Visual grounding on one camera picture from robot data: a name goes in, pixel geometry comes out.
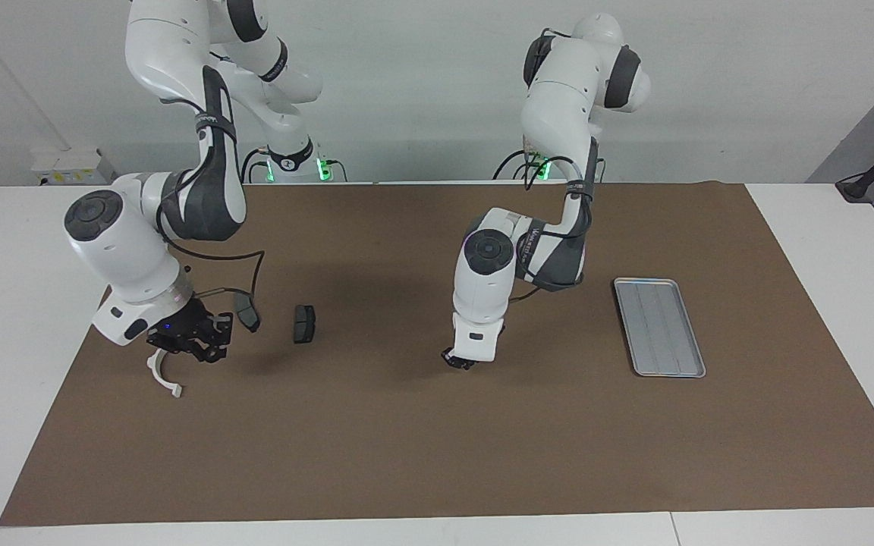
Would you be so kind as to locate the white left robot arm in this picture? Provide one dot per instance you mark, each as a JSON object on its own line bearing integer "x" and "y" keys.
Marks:
{"x": 558, "y": 98}

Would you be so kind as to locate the white power box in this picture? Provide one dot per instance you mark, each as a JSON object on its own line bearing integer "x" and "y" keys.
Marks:
{"x": 73, "y": 163}

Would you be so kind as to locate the brown table mat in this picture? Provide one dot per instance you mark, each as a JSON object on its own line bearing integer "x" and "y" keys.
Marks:
{"x": 407, "y": 455}

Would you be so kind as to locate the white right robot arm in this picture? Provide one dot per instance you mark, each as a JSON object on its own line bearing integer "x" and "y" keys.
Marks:
{"x": 118, "y": 250}

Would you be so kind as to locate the short dark brake pad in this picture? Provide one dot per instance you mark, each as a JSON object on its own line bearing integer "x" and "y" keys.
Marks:
{"x": 304, "y": 324}

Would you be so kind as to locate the white semicircular bracket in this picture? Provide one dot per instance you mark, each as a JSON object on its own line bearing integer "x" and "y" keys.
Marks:
{"x": 164, "y": 383}

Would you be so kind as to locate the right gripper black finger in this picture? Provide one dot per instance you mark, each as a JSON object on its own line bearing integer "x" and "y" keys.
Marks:
{"x": 218, "y": 334}
{"x": 162, "y": 346}

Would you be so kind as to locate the long dark brake pad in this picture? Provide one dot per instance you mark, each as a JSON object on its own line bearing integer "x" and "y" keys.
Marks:
{"x": 249, "y": 315}

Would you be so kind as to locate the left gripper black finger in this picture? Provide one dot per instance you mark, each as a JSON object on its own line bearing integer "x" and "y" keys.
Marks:
{"x": 466, "y": 365}
{"x": 450, "y": 356}

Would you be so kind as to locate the silver metal tray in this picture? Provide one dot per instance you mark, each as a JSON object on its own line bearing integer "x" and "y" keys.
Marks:
{"x": 649, "y": 334}

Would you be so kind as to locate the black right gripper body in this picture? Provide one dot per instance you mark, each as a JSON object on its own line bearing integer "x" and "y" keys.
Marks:
{"x": 187, "y": 326}

